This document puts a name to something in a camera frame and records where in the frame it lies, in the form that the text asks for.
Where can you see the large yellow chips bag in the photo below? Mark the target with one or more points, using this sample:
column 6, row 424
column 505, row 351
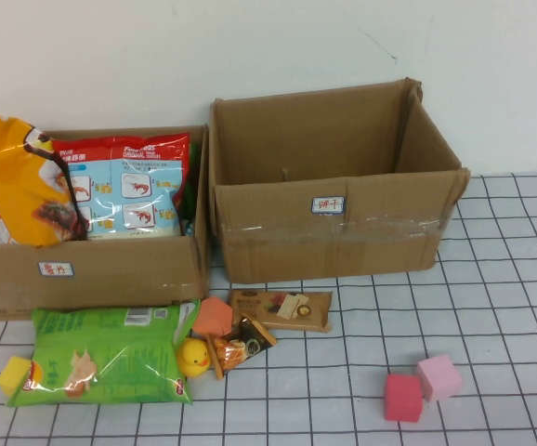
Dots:
column 13, row 186

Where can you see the dark brown snack packet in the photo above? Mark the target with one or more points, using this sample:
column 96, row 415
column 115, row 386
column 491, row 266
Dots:
column 238, row 350

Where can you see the tall cardboard box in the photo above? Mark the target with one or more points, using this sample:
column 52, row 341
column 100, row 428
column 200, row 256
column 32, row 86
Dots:
column 296, row 251

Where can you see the brown wafer biscuit pack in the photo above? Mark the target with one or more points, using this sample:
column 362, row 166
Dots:
column 259, row 309

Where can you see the orange foam block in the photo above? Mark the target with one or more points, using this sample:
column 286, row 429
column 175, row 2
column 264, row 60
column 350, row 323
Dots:
column 210, row 318

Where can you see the red shrimp cracker bag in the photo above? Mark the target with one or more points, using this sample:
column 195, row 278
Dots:
column 134, row 186

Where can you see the yellow rubber duck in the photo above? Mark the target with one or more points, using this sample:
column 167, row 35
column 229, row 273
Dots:
column 194, row 358

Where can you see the low cardboard box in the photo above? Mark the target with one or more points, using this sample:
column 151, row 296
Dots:
column 110, row 274

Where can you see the green potato chips bag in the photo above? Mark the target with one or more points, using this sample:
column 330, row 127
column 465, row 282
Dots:
column 110, row 358

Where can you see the red foam cube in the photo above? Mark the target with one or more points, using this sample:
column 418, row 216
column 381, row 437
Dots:
column 403, row 399

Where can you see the white checkered tablecloth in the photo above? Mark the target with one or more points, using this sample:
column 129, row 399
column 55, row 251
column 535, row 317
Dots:
column 482, row 302

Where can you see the pink foam cube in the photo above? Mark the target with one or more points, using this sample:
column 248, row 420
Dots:
column 440, row 376

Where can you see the yellow foam cube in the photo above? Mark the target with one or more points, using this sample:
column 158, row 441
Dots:
column 10, row 376

